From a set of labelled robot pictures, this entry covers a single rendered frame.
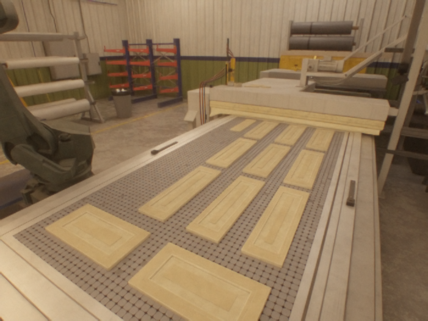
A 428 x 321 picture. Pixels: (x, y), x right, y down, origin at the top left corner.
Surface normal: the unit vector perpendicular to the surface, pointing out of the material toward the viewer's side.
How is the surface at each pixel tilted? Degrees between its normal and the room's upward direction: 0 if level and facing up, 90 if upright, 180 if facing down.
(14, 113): 90
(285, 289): 0
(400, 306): 0
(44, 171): 90
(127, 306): 0
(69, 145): 90
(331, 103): 90
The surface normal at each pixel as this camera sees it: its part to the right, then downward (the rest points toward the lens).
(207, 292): 0.00, -0.91
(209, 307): -0.11, -0.81
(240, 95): -0.50, 0.36
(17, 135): 0.31, 0.40
